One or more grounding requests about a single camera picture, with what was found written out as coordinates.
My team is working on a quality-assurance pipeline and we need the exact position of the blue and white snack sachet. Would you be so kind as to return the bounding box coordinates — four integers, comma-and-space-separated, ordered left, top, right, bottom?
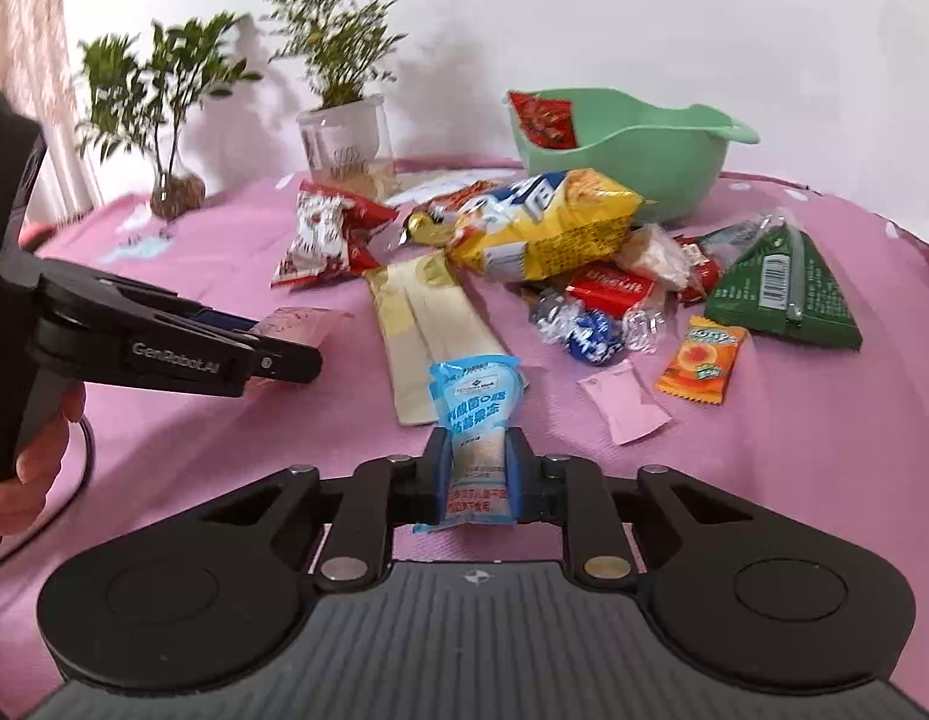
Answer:
414, 355, 525, 533

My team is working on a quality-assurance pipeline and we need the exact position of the pink peach snack packet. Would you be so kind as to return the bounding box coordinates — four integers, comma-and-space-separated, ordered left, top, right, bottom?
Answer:
250, 307, 352, 348

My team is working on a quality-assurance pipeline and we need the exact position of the person's left hand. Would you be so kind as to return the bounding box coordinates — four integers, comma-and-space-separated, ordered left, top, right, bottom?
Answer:
0, 382, 85, 536

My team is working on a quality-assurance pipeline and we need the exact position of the small pink candy wrapper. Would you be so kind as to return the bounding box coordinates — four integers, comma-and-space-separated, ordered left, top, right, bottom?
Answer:
579, 361, 671, 445

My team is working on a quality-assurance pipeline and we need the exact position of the blue foil wrapped candy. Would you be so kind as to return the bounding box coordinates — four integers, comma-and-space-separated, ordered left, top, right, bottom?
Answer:
528, 288, 666, 367

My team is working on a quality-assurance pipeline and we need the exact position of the orange candy packet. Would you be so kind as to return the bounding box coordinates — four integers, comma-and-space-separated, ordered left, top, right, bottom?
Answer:
655, 316, 748, 405

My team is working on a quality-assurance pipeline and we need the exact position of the olive gold stick sachet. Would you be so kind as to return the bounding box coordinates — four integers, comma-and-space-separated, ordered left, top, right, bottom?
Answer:
364, 252, 508, 427

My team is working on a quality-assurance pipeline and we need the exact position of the red white happy snack packet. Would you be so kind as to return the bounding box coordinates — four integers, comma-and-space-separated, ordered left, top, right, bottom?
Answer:
271, 181, 398, 288

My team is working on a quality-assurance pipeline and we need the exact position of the small red candy packet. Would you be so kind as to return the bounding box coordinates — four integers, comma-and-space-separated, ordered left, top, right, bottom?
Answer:
565, 263, 655, 319

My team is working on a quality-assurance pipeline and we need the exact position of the leafy plant in glass vase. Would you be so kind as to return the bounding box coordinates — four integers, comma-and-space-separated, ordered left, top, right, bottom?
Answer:
76, 11, 263, 221

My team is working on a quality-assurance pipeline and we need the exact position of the clear wrapped pale candy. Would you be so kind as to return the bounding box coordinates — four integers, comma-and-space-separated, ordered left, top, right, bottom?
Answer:
611, 224, 693, 293

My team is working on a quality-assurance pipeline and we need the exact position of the gold foil chocolate ball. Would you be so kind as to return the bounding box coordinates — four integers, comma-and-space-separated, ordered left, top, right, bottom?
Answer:
400, 210, 455, 249

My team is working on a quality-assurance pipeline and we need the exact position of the yellow rice crust snack bag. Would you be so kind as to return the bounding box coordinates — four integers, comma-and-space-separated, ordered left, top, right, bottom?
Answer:
446, 167, 645, 283

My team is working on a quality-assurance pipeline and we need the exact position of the pink floral tablecloth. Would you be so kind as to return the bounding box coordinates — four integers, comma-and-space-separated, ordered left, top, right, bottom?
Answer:
0, 199, 929, 718

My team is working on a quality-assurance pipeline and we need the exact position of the green triangular snack packet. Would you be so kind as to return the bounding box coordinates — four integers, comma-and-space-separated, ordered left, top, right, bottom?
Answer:
704, 221, 863, 351

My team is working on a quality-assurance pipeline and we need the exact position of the red gold round packet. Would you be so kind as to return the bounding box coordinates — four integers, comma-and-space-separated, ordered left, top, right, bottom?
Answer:
421, 179, 504, 220

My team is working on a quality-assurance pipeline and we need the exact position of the potted plant in clear cup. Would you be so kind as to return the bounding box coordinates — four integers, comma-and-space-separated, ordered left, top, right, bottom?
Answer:
266, 0, 404, 200

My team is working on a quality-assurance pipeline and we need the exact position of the mint green plastic bowl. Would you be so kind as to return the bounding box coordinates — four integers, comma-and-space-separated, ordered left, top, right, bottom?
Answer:
510, 88, 759, 223

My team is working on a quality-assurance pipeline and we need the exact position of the red snack packet in bowl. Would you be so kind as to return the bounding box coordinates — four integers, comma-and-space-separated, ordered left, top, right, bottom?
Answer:
507, 91, 579, 151

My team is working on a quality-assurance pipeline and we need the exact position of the black cable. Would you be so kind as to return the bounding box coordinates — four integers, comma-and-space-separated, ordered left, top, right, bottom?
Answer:
0, 418, 97, 571

